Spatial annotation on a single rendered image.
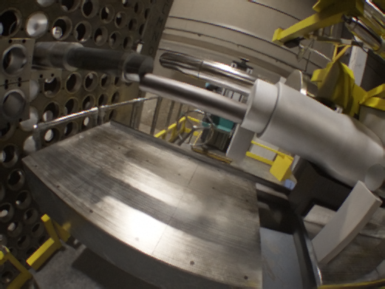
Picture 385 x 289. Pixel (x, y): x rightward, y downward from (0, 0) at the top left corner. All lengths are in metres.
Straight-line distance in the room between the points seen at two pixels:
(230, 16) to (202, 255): 9.07
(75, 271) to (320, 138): 1.67
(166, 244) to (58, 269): 1.16
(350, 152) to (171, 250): 0.71
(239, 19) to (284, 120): 8.63
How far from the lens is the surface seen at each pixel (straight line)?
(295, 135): 0.62
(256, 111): 0.59
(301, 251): 0.85
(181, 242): 0.56
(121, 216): 0.59
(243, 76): 0.96
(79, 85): 2.16
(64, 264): 1.56
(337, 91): 1.04
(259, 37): 8.80
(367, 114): 1.09
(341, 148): 0.72
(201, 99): 0.65
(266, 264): 0.73
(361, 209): 0.66
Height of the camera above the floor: 1.39
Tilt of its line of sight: 23 degrees down
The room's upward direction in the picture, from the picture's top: 18 degrees clockwise
